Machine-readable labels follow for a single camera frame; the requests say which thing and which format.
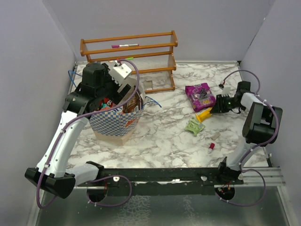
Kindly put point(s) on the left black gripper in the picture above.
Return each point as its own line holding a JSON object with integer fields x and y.
{"x": 107, "y": 76}

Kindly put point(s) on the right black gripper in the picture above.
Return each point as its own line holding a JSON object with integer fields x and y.
{"x": 218, "y": 107}

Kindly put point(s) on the yellow snack packet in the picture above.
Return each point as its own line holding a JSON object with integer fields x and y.
{"x": 205, "y": 114}

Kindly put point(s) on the brown kettle chips bag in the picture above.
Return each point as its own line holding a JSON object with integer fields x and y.
{"x": 134, "y": 104}

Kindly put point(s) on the orange Fox's fruit candy bag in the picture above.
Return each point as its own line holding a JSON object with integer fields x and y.
{"x": 105, "y": 104}

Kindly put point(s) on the blue checkered paper bag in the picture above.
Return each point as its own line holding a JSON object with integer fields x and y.
{"x": 107, "y": 125}

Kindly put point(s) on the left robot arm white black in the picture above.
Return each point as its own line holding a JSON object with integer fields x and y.
{"x": 50, "y": 173}

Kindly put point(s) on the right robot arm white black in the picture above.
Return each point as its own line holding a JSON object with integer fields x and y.
{"x": 260, "y": 128}

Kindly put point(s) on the purple snack packet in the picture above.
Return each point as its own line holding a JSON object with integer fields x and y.
{"x": 200, "y": 96}

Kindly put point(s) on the small beige cork piece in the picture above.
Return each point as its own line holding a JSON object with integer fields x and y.
{"x": 215, "y": 136}

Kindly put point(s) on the light green small sachet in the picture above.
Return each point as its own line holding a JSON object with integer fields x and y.
{"x": 194, "y": 126}

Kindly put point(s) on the small red lip balm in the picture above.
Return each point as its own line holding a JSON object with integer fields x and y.
{"x": 211, "y": 147}

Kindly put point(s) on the pink marker pen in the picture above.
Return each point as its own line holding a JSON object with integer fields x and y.
{"x": 125, "y": 45}

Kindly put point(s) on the wooden two-tier shelf rack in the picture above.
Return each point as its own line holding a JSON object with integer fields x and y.
{"x": 154, "y": 54}

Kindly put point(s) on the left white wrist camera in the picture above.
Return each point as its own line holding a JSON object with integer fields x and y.
{"x": 119, "y": 72}

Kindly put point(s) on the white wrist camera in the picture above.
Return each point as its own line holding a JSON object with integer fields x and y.
{"x": 119, "y": 72}
{"x": 225, "y": 90}

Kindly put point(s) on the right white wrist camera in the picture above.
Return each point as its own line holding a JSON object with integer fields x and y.
{"x": 225, "y": 90}

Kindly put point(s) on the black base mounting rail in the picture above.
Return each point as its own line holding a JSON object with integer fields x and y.
{"x": 162, "y": 181}

